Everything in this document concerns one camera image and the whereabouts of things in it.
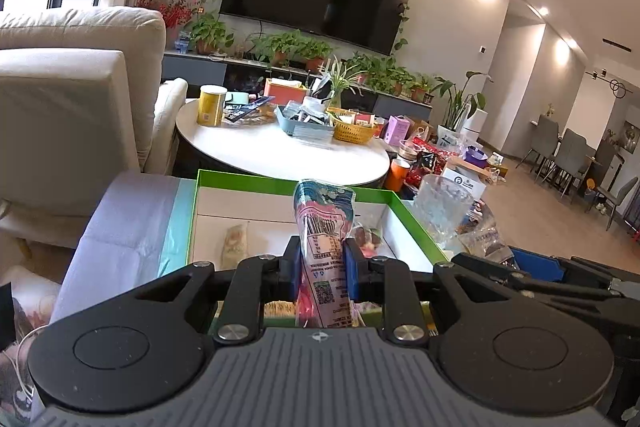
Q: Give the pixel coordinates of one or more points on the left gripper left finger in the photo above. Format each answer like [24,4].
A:
[255,282]

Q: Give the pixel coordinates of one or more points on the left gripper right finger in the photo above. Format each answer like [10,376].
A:
[387,282]

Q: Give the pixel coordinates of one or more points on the pink blue snack packet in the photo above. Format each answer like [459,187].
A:
[324,214]

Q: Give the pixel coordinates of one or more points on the green white cardboard box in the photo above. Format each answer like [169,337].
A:
[265,206]

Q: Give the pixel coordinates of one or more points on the clear glass mug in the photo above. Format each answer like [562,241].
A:
[440,206]

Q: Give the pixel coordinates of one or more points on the orange cup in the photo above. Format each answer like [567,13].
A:
[395,178]

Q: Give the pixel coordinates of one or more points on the white blue paper box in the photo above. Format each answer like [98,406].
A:
[468,179]

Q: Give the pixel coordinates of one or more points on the white round coffee table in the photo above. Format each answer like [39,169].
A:
[266,150]

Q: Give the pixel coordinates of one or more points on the purple gift bag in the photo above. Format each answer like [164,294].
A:
[475,156]

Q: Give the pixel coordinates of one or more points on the pink small box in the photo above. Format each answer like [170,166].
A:
[396,130]

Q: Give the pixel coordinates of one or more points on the yellow woven basket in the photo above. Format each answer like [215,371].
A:
[350,126]

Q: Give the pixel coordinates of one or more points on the blue plastic basket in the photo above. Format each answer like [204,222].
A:
[308,131]

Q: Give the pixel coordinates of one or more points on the tall leafy floor plant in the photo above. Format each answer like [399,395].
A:
[459,102]

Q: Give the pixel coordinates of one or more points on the yellow tin can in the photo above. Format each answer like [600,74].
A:
[211,105]

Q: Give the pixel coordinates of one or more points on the orange tissue box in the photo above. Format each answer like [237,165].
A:
[282,91]

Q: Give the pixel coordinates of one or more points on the grey dining chair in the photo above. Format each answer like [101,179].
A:
[544,141]

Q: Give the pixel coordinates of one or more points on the spider plant in vase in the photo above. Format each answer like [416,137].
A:
[341,77]

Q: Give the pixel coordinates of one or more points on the grey tv cabinet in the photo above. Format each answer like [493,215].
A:
[250,76]

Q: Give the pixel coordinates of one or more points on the beige sofa armchair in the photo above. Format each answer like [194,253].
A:
[82,100]

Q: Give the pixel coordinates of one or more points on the red flower bouquet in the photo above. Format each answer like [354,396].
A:
[175,13]

